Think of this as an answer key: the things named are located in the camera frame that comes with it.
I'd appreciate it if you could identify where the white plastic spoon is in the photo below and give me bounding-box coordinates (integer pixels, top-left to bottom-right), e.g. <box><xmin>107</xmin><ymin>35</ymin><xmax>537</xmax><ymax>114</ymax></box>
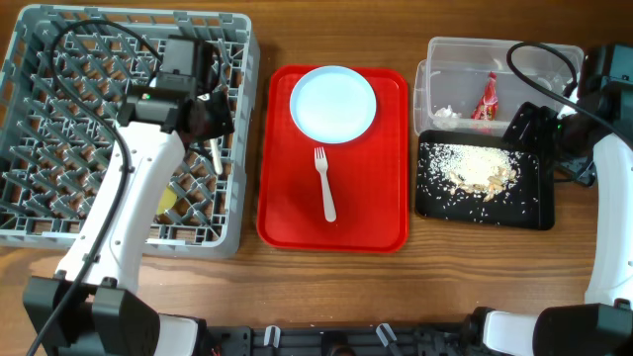
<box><xmin>210</xmin><ymin>138</ymin><xmax>224</xmax><ymax>176</ymax></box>

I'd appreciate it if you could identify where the yellow cup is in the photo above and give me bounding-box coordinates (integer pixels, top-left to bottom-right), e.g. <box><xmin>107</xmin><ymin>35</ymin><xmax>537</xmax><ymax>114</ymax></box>
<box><xmin>155</xmin><ymin>187</ymin><xmax>178</xmax><ymax>216</ymax></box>

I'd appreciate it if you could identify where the red snack wrapper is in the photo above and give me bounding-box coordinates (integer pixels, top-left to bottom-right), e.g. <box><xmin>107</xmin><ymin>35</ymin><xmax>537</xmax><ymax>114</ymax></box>
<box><xmin>471</xmin><ymin>72</ymin><xmax>498</xmax><ymax>121</ymax></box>

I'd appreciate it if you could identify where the food scraps and rice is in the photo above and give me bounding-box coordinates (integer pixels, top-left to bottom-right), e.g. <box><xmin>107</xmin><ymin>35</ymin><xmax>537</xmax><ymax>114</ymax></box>
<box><xmin>416</xmin><ymin>142</ymin><xmax>537</xmax><ymax>224</ymax></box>

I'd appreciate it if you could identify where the white plastic fork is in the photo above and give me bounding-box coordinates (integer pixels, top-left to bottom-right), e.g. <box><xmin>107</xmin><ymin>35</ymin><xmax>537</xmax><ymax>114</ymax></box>
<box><xmin>315</xmin><ymin>147</ymin><xmax>336</xmax><ymax>223</ymax></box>

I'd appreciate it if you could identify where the light blue plate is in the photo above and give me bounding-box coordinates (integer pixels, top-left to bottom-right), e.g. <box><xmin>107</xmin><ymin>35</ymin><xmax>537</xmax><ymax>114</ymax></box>
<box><xmin>289</xmin><ymin>65</ymin><xmax>378</xmax><ymax>144</ymax></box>

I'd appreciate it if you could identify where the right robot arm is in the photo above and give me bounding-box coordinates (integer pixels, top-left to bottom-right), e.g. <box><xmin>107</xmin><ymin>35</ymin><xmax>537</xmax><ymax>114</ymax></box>
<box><xmin>462</xmin><ymin>44</ymin><xmax>632</xmax><ymax>355</ymax></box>

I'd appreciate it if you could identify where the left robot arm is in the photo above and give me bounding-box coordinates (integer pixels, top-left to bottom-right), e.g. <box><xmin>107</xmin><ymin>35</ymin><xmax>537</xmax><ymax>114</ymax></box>
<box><xmin>23</xmin><ymin>36</ymin><xmax>233</xmax><ymax>355</ymax></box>

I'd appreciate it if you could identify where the grey dishwasher rack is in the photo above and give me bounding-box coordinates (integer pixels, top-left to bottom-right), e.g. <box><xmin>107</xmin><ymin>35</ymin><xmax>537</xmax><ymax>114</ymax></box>
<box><xmin>1</xmin><ymin>4</ymin><xmax>260</xmax><ymax>258</ymax></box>

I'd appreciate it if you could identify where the black tray bin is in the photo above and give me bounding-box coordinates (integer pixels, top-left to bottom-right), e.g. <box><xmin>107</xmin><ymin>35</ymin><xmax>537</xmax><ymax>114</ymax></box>
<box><xmin>415</xmin><ymin>130</ymin><xmax>555</xmax><ymax>229</ymax></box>

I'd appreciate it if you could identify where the clear plastic bin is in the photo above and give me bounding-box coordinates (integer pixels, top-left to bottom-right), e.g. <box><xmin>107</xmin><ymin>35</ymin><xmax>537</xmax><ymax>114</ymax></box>
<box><xmin>412</xmin><ymin>37</ymin><xmax>588</xmax><ymax>137</ymax></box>

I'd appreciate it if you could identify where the crumpled white tissue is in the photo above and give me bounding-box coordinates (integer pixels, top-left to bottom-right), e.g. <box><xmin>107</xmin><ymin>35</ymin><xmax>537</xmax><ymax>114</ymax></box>
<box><xmin>433</xmin><ymin>105</ymin><xmax>462</xmax><ymax>131</ymax></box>

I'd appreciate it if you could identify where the red plastic tray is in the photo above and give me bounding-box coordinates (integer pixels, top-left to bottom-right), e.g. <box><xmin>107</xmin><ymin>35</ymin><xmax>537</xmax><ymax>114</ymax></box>
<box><xmin>257</xmin><ymin>65</ymin><xmax>409</xmax><ymax>253</ymax></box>

